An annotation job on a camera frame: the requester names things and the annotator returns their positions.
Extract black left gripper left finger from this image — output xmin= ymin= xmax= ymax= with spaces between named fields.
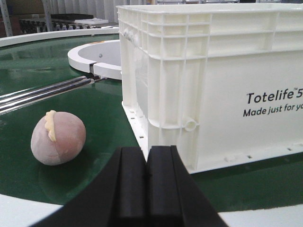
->
xmin=42 ymin=147 xmax=146 ymax=227

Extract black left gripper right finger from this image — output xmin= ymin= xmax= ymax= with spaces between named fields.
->
xmin=147 ymin=146 xmax=227 ymax=227

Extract pink plush ball toy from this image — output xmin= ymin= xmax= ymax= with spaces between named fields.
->
xmin=30 ymin=110 xmax=86 ymax=166

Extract white plastic Totelife crate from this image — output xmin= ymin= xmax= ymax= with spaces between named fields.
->
xmin=117 ymin=3 xmax=303 ymax=173

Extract chrome guide rails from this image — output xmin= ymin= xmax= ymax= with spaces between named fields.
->
xmin=0 ymin=76 xmax=105 ymax=115

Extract white outer conveyor rim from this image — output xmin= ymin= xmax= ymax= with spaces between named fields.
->
xmin=0 ymin=26 xmax=119 ymax=47

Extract white inner ring guard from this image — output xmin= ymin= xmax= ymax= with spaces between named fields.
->
xmin=68 ymin=40 xmax=122 ymax=80

